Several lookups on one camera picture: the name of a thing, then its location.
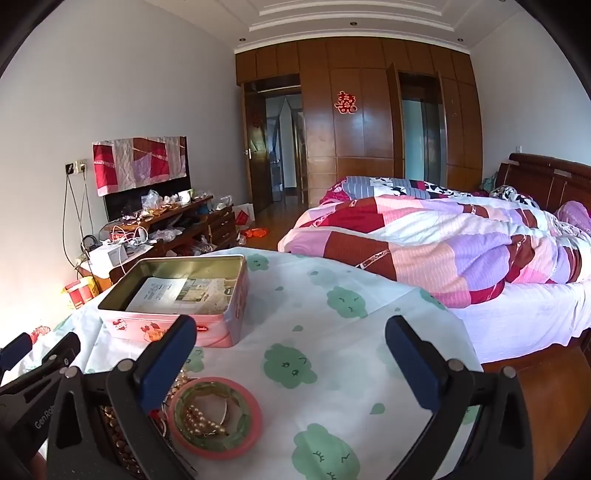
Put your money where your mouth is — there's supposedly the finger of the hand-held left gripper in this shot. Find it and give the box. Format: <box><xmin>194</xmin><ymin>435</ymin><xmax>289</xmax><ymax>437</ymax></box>
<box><xmin>0</xmin><ymin>333</ymin><xmax>32</xmax><ymax>377</ymax></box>
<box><xmin>0</xmin><ymin>332</ymin><xmax>81</xmax><ymax>407</ymax></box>

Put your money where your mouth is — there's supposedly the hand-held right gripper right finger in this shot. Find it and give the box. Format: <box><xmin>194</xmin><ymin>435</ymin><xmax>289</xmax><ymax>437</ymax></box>
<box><xmin>385</xmin><ymin>315</ymin><xmax>548</xmax><ymax>480</ymax></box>

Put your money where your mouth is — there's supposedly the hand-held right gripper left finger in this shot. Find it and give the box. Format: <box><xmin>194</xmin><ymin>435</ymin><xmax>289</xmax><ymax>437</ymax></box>
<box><xmin>46</xmin><ymin>315</ymin><xmax>199</xmax><ymax>480</ymax></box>

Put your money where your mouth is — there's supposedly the pearl necklace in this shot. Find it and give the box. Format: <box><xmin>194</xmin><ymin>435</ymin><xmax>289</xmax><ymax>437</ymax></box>
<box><xmin>161</xmin><ymin>371</ymin><xmax>232</xmax><ymax>438</ymax></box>

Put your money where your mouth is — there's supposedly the pink biscuit tin box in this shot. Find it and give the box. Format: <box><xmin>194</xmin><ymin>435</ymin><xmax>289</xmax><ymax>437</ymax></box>
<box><xmin>97</xmin><ymin>255</ymin><xmax>251</xmax><ymax>348</ymax></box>

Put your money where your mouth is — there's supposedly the brown bead bracelet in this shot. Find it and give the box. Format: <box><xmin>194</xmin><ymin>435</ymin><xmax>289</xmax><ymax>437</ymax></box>
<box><xmin>95</xmin><ymin>402</ymin><xmax>146</xmax><ymax>478</ymax></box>

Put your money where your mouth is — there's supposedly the pink and green bangle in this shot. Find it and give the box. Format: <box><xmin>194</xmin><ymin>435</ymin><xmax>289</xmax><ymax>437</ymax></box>
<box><xmin>167</xmin><ymin>376</ymin><xmax>264</xmax><ymax>460</ymax></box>

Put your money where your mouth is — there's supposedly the red and yellow carton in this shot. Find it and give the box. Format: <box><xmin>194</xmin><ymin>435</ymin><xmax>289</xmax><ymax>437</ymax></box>
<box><xmin>62</xmin><ymin>276</ymin><xmax>100</xmax><ymax>309</ymax></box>

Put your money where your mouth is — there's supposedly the printed paper sheet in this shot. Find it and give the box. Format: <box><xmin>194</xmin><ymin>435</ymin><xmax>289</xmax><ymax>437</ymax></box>
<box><xmin>126</xmin><ymin>276</ymin><xmax>232</xmax><ymax>315</ymax></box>

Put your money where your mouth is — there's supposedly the white cloud print tablecloth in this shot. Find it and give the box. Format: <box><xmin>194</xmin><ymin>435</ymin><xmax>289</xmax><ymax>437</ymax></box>
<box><xmin>41</xmin><ymin>247</ymin><xmax>483</xmax><ymax>480</ymax></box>

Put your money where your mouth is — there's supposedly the white cardboard box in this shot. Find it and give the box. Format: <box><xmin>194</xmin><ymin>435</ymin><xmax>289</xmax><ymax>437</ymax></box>
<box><xmin>88</xmin><ymin>244</ymin><xmax>127</xmax><ymax>273</ymax></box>

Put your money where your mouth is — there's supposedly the patchwork quilt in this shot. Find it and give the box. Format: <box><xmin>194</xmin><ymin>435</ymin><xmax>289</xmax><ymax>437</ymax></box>
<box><xmin>277</xmin><ymin>175</ymin><xmax>591</xmax><ymax>308</ymax></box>

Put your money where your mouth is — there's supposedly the bed with white sheet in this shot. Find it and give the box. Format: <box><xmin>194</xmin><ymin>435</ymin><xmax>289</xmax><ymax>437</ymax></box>
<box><xmin>277</xmin><ymin>152</ymin><xmax>591</xmax><ymax>374</ymax></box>

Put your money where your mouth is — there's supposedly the dark wooden television cabinet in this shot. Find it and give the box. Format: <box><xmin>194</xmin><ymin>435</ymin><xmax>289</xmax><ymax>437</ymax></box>
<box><xmin>76</xmin><ymin>196</ymin><xmax>238</xmax><ymax>284</ymax></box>

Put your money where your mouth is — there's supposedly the black television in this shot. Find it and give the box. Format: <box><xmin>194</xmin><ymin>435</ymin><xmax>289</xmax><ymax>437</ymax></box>
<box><xmin>102</xmin><ymin>137</ymin><xmax>191</xmax><ymax>221</ymax></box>

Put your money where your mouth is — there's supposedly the red patchwork television cover cloth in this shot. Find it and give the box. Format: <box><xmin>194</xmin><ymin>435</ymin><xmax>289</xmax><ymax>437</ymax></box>
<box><xmin>92</xmin><ymin>136</ymin><xmax>188</xmax><ymax>197</ymax></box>

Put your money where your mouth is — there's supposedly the brown wooden wardrobe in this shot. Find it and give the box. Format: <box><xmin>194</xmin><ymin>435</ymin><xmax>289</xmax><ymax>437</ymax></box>
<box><xmin>235</xmin><ymin>37</ymin><xmax>483</xmax><ymax>210</ymax></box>

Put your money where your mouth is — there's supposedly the purple pillow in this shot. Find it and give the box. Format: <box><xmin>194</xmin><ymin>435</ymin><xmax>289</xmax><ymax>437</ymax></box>
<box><xmin>554</xmin><ymin>200</ymin><xmax>591</xmax><ymax>236</ymax></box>

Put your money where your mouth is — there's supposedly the wooden bed headboard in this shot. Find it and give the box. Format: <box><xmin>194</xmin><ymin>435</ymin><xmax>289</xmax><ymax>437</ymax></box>
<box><xmin>496</xmin><ymin>152</ymin><xmax>591</xmax><ymax>213</ymax></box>

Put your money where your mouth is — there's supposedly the frosted glass door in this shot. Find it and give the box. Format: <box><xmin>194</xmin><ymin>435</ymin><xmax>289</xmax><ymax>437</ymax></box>
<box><xmin>399</xmin><ymin>74</ymin><xmax>446</xmax><ymax>185</ymax></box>

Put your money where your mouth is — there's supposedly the brown wooden door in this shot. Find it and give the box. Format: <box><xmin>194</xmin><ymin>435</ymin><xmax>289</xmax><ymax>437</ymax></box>
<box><xmin>244</xmin><ymin>80</ymin><xmax>269</xmax><ymax>213</ymax></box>

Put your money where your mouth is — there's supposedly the white charger cable tangle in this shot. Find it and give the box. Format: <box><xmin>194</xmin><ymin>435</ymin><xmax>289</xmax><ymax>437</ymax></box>
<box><xmin>108</xmin><ymin>224</ymin><xmax>151</xmax><ymax>247</ymax></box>

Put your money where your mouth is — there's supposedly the hanging power cable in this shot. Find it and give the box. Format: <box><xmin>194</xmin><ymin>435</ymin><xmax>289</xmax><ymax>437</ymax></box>
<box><xmin>62</xmin><ymin>173</ymin><xmax>77</xmax><ymax>268</ymax></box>
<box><xmin>78</xmin><ymin>173</ymin><xmax>93</xmax><ymax>245</ymax></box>

